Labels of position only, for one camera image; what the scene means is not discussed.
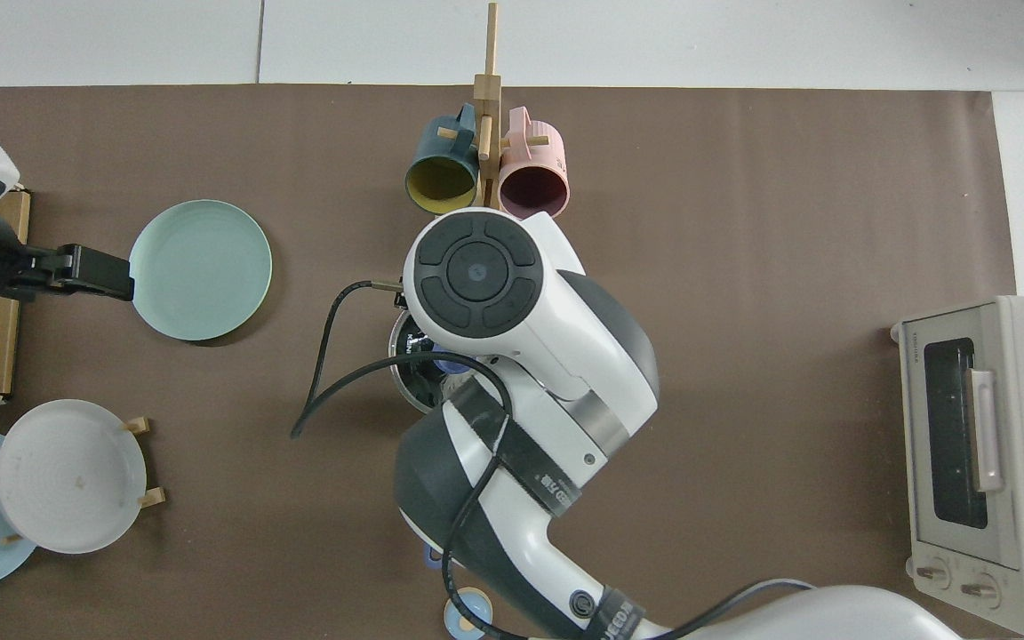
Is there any wooden plate rack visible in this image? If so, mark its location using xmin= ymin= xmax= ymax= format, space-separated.
xmin=0 ymin=416 xmax=166 ymax=546

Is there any mint green plate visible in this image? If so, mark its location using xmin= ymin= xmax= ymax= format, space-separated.
xmin=127 ymin=199 xmax=273 ymax=342

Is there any white plate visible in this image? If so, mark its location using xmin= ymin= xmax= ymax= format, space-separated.
xmin=0 ymin=399 xmax=148 ymax=555

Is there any brown table cloth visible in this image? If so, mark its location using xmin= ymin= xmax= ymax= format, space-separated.
xmin=0 ymin=84 xmax=1018 ymax=640

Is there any wooden cup stand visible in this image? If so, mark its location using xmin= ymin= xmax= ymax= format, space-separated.
xmin=473 ymin=2 xmax=506 ymax=214

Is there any pink ribbed cup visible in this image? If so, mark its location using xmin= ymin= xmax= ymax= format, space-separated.
xmin=498 ymin=106 xmax=571 ymax=220

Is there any black pot with blue handle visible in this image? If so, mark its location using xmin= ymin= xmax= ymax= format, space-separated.
xmin=388 ymin=307 xmax=477 ymax=568

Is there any dark teal cup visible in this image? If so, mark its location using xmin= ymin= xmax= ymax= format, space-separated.
xmin=404 ymin=103 xmax=481 ymax=217

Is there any small blue round thing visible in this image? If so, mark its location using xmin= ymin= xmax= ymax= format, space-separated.
xmin=444 ymin=588 xmax=493 ymax=639

